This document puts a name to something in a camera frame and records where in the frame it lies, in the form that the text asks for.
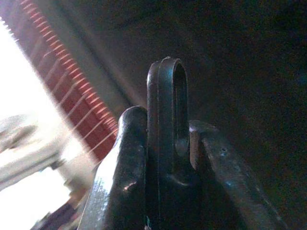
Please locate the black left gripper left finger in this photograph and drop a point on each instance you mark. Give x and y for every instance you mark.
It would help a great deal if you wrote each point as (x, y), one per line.
(124, 167)

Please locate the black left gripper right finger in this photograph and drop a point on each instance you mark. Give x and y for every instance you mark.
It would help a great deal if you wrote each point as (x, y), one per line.
(225, 167)

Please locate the red brick pillar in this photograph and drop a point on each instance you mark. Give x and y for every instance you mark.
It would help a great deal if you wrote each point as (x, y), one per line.
(72, 95)

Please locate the white metal bar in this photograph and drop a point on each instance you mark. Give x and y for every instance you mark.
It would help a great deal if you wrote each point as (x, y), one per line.
(26, 153)

